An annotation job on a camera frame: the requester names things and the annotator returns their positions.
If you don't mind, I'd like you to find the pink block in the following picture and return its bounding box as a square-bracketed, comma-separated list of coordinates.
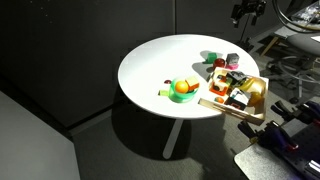
[225, 63, 240, 71]

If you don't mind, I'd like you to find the zebra print soft cube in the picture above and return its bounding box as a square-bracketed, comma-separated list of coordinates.
[226, 70, 249, 87]

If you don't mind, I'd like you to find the gray office chair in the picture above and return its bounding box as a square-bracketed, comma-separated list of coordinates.
[266, 32, 320, 105]

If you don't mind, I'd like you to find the wooden tray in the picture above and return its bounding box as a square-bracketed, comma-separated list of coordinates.
[198, 66, 270, 126]

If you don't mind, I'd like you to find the large black white patterned cube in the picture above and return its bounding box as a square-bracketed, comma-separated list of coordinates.
[224, 87, 252, 110]

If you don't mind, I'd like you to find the black round hoop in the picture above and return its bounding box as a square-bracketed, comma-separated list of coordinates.
[272, 0, 320, 33]

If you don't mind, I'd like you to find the gray block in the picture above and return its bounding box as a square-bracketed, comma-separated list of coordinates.
[226, 52, 240, 66]

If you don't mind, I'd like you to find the wooden stool leg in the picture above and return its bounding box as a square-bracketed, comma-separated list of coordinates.
[260, 34, 282, 58]

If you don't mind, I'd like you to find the black camera tripod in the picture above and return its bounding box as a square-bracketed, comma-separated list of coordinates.
[230, 0, 268, 51]

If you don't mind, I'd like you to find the white cabinet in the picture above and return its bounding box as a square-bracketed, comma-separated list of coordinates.
[0, 90, 81, 180]

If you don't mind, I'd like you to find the robot mounting base plate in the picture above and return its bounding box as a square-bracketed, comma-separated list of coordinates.
[234, 122, 320, 180]

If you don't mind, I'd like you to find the orange ball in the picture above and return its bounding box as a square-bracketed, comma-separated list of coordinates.
[175, 80, 190, 94]

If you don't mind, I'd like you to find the purple spring clamp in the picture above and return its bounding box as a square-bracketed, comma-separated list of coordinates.
[270, 99, 320, 124]
[237, 119, 300, 153]

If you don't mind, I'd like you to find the red ball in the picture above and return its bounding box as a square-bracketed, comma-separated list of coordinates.
[213, 57, 226, 70]

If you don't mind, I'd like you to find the white table leg base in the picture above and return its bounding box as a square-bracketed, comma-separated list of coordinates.
[162, 118, 185, 160]

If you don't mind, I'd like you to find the green bowl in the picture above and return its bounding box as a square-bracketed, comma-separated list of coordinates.
[168, 77, 198, 104]

